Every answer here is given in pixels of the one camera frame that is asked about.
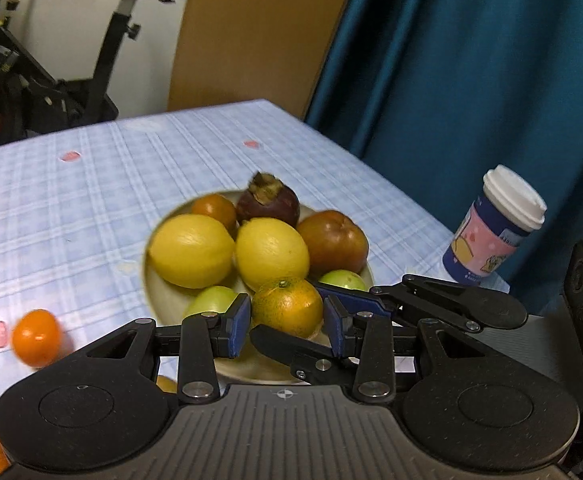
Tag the blue plaid tablecloth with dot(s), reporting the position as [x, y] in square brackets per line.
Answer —
[96, 170]

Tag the greenish orange mandarin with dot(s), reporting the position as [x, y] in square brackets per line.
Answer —
[286, 307]

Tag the red-brown apple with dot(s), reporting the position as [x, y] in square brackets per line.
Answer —
[334, 242]

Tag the blue curtain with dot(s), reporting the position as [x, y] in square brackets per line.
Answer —
[471, 60]

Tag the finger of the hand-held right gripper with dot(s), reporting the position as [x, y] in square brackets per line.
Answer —
[356, 299]
[281, 345]

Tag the paper cup with white lid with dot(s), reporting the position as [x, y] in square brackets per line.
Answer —
[486, 240]

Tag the cream round plate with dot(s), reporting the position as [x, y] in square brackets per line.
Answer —
[167, 302]

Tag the black exercise bike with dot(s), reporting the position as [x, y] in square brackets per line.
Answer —
[81, 100]

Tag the small orange mandarin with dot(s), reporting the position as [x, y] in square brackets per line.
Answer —
[36, 337]

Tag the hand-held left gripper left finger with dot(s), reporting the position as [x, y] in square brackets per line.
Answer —
[239, 327]

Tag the yellow lemon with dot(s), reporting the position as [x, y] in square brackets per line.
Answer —
[191, 252]
[271, 255]

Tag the green jujube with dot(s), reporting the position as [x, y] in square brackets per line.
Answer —
[346, 279]
[211, 300]

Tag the wooden board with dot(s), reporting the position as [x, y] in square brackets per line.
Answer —
[246, 35]

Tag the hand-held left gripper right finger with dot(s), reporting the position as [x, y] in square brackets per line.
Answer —
[334, 327]

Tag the dark purple mangosteen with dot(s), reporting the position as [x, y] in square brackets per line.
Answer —
[271, 207]

